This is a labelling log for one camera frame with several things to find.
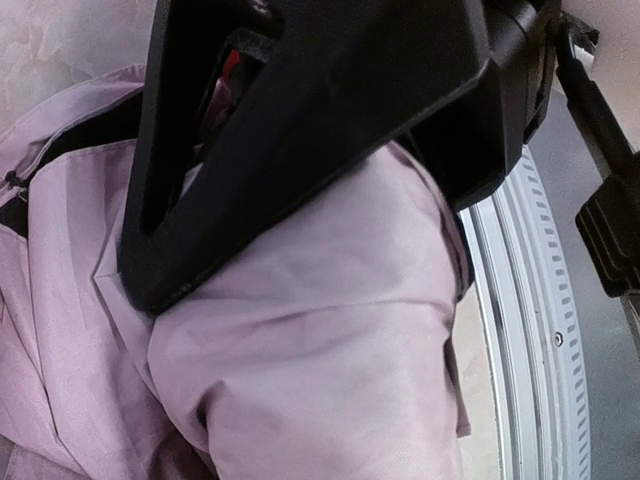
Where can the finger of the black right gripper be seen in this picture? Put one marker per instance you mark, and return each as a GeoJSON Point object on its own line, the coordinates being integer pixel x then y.
{"type": "Point", "coordinates": [250, 108]}

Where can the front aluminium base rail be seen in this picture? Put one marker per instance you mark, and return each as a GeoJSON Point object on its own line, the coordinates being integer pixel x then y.
{"type": "Point", "coordinates": [549, 363]}

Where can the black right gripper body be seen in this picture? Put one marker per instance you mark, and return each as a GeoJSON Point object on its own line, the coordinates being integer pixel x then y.
{"type": "Point", "coordinates": [472, 144]}

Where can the pink folding umbrella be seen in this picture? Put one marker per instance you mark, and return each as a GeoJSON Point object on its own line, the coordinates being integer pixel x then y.
{"type": "Point", "coordinates": [323, 351]}

